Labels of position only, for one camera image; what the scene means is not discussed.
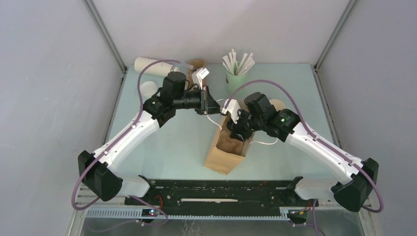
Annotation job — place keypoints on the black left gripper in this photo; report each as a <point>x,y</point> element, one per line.
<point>208,105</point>

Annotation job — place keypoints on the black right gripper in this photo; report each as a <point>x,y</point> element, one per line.
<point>235,129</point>

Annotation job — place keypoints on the single white paper cup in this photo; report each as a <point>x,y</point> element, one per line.
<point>278,104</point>

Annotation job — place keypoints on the brown paper bag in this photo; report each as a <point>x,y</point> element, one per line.
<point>226,153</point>

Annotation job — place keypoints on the stack of white paper cups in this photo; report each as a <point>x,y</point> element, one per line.
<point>159,69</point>

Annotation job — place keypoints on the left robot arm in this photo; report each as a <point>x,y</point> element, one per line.
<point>100,169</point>

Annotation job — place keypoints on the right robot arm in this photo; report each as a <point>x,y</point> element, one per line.
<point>355,177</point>

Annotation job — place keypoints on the green straw holder cup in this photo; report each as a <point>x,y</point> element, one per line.
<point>233,82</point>

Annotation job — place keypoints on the bundle of white wrapped straws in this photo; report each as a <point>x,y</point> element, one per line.
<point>238,67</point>

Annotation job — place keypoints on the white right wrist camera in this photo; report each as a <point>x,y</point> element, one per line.
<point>231,107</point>

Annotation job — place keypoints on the aluminium frame post right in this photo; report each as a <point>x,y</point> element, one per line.
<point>335,33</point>

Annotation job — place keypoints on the aluminium frame post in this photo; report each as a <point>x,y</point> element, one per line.
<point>98,21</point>
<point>335,33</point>

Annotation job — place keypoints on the aluminium frame post left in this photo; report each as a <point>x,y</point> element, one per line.
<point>98,21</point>

